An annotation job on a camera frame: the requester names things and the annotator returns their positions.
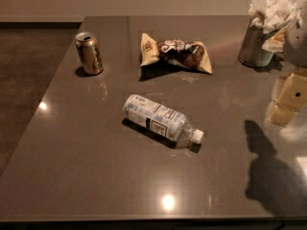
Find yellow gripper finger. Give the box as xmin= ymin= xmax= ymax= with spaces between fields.
xmin=267 ymin=69 xmax=307 ymax=127

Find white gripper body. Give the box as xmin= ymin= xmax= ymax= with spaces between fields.
xmin=284 ymin=16 xmax=307 ymax=68

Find clear plastic water bottle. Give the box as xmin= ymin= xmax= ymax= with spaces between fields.
xmin=123 ymin=94 xmax=203 ymax=144

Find brown chip bag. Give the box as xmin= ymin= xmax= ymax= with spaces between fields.
xmin=140 ymin=34 xmax=212 ymax=74

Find crumpled white paper napkins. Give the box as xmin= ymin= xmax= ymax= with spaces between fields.
xmin=248 ymin=0 xmax=307 ymax=54

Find metal cylindrical container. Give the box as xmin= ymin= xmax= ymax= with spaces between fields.
xmin=238 ymin=24 xmax=275 ymax=68

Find gold soda can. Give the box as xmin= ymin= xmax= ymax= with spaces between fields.
xmin=75 ymin=32 xmax=104 ymax=75

